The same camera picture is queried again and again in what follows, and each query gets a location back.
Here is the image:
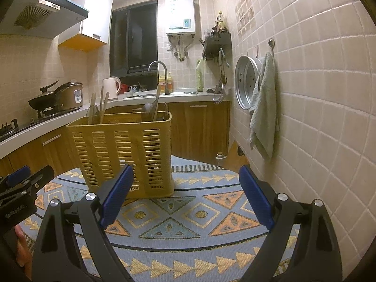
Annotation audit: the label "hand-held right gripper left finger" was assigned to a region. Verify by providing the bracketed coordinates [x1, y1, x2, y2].
[31, 164, 136, 282]

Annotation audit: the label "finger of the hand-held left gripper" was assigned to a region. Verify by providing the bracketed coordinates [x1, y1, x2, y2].
[0, 164, 55, 210]
[0, 166, 31, 195]

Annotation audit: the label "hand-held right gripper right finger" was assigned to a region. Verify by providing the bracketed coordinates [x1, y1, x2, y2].
[239, 165, 344, 282]

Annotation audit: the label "yellow plastic utensil basket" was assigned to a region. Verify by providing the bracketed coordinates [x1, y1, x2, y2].
[66, 112, 176, 199]

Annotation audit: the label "black round ladle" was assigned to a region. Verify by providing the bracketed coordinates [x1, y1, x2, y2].
[142, 103, 154, 121]

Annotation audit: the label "person's left hand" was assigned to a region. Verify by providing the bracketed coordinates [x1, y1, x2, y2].
[14, 226, 33, 281]

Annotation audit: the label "wooden base cabinet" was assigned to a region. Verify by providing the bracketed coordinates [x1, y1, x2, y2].
[0, 123, 86, 178]
[103, 101, 231, 160]

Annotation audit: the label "brown cardboard box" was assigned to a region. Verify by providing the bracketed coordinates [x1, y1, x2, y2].
[227, 141, 250, 168]

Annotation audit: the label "black gas stove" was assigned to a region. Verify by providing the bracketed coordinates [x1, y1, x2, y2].
[0, 117, 59, 142]

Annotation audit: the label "black lidded wok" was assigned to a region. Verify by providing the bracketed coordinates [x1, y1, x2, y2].
[28, 80, 63, 116]

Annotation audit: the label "blue patterned rug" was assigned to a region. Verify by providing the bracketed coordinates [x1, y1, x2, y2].
[22, 154, 303, 282]

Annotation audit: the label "green towel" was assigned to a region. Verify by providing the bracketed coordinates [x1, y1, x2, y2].
[249, 52, 280, 163]

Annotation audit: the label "brown rice cooker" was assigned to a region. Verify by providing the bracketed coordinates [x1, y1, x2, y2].
[54, 82, 84, 111]

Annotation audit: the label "wooden spatula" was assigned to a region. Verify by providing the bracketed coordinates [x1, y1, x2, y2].
[152, 84, 162, 121]

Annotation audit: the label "white electric kettle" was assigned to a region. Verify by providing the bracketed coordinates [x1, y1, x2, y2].
[102, 76, 122, 100]

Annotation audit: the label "round metal steamer tray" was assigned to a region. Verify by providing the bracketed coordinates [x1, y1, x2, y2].
[234, 54, 264, 111]

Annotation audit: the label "metal ladle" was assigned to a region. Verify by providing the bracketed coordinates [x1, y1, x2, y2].
[219, 50, 228, 86]

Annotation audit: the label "yellow bottle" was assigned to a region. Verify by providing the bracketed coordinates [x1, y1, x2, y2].
[159, 73, 173, 92]

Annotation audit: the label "chrome curved faucet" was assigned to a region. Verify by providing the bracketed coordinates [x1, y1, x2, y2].
[148, 61, 171, 95]

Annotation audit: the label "green bottle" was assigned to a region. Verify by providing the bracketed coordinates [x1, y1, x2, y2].
[196, 59, 205, 92]

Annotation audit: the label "dark window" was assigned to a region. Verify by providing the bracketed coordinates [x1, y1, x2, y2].
[109, 1, 159, 78]

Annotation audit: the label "water heater supply pipes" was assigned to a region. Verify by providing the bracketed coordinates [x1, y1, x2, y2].
[168, 34, 195, 62]

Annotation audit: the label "steel range hood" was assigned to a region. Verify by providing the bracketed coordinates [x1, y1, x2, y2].
[0, 0, 89, 39]

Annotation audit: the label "white water heater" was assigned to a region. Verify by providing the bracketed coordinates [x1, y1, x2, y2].
[164, 0, 197, 36]

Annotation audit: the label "wire strainer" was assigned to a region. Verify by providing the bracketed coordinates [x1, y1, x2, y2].
[213, 84, 229, 105]

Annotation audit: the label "black wall rack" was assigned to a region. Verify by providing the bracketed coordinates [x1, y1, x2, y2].
[201, 32, 232, 61]

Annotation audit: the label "white wall cabinet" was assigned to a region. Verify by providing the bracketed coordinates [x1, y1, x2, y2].
[58, 0, 114, 53]

